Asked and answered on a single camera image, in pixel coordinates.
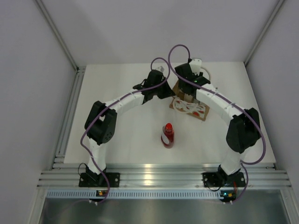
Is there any watermelon print canvas bag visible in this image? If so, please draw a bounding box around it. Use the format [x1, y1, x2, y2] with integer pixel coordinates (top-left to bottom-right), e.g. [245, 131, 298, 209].
[169, 66, 213, 122]

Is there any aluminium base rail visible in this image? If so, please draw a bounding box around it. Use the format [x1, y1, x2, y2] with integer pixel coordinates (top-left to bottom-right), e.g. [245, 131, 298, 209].
[37, 163, 292, 189]

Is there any purple cable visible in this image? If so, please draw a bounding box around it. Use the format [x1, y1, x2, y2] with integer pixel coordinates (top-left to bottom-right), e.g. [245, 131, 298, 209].
[80, 56, 173, 205]
[168, 44, 267, 203]

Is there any right black mount plate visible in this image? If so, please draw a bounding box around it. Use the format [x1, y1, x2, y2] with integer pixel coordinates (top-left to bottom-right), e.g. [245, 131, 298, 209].
[202, 171, 246, 188]

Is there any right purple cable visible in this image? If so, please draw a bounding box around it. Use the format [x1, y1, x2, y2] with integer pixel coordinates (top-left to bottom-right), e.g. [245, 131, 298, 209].
[168, 44, 267, 203]

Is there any left black mount plate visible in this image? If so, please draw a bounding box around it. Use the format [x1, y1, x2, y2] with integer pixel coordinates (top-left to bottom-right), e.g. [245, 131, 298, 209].
[78, 173, 120, 188]

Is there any left aluminium frame post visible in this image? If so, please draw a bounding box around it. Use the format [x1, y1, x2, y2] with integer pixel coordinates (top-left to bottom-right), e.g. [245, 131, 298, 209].
[33, 0, 78, 71]

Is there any black mount plate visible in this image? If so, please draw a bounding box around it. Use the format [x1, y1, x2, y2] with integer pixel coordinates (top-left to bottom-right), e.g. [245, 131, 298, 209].
[202, 171, 246, 188]
[78, 173, 120, 188]

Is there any red liquid bottle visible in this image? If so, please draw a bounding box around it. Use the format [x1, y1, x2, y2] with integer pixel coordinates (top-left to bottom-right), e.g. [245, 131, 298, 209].
[161, 123, 174, 148]

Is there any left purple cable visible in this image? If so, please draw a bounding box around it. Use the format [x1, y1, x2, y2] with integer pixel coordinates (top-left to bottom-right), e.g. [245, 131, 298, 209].
[80, 56, 173, 205]

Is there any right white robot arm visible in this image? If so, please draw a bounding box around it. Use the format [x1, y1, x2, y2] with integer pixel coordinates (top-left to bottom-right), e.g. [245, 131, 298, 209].
[174, 59, 261, 189]

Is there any aluminium frame post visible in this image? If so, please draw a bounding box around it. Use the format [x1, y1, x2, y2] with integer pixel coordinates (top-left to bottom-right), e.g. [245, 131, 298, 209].
[33, 0, 78, 71]
[243, 0, 287, 67]

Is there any right aluminium frame post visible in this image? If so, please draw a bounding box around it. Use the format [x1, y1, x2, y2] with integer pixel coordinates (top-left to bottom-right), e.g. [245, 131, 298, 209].
[243, 0, 287, 67]

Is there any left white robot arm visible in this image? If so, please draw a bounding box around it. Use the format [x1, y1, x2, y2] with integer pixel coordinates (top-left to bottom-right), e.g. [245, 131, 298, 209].
[79, 66, 174, 188]

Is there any slotted cable duct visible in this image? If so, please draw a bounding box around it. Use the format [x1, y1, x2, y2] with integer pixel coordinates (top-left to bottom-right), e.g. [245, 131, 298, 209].
[46, 189, 233, 199]

